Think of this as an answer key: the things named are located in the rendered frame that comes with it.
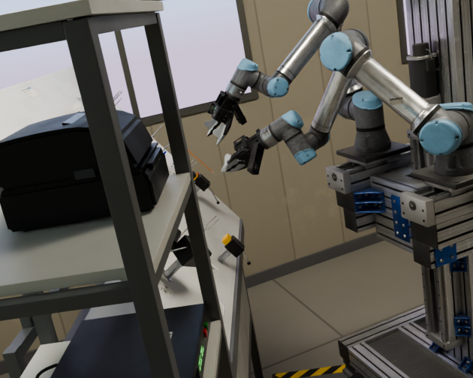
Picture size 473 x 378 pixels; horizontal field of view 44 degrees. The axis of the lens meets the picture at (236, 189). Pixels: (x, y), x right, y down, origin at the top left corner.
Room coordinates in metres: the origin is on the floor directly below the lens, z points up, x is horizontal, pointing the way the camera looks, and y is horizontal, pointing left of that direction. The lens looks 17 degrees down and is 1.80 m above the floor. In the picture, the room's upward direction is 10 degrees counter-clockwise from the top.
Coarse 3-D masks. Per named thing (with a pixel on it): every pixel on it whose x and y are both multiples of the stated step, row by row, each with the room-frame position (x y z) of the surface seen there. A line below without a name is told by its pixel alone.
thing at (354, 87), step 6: (312, 0) 2.46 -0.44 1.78; (318, 0) 2.40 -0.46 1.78; (312, 6) 2.44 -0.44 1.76; (318, 6) 2.38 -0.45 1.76; (312, 12) 2.44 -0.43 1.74; (318, 12) 2.38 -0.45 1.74; (312, 18) 2.46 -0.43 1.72; (342, 24) 2.43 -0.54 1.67; (336, 30) 2.42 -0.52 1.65; (354, 84) 2.44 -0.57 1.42; (348, 90) 2.42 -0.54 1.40; (354, 90) 2.42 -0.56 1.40; (360, 90) 2.43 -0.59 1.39; (348, 96) 2.42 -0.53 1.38; (348, 102) 2.40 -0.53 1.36; (342, 108) 2.44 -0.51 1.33; (342, 114) 2.46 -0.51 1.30
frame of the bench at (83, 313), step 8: (248, 296) 2.58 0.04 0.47; (80, 312) 2.06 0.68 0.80; (88, 312) 2.05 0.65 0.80; (80, 320) 1.99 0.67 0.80; (72, 328) 1.94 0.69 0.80; (72, 336) 1.88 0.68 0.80; (256, 344) 2.56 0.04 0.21; (256, 352) 2.56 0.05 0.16; (256, 360) 2.56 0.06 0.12; (256, 368) 2.57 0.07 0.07; (256, 376) 2.57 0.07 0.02
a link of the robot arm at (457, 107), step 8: (440, 104) 1.89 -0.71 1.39; (448, 104) 1.85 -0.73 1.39; (456, 104) 1.82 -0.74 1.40; (464, 104) 1.82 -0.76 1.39; (464, 112) 1.81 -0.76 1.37; (472, 112) 1.84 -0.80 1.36; (472, 120) 1.83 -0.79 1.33; (472, 128) 1.83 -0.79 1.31; (472, 136) 1.83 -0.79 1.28; (464, 144) 1.81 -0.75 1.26
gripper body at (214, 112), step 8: (224, 96) 2.34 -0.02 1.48; (232, 96) 2.34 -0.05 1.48; (216, 104) 2.35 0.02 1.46; (224, 104) 2.35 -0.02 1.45; (232, 104) 2.37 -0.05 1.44; (208, 112) 2.39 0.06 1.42; (216, 112) 2.33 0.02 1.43; (224, 112) 2.34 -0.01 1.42; (232, 112) 2.36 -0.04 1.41; (216, 120) 2.33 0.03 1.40; (224, 120) 2.36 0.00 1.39
